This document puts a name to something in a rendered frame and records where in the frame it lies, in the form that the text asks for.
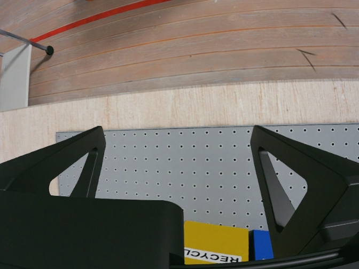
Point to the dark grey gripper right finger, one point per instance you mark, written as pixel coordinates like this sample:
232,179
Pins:
332,195

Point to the blue open-top bin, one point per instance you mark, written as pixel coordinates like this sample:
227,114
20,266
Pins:
261,246

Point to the grey perforated base plate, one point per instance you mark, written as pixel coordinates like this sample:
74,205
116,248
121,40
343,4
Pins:
209,170

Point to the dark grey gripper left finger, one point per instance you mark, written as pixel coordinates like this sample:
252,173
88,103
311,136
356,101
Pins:
34,171

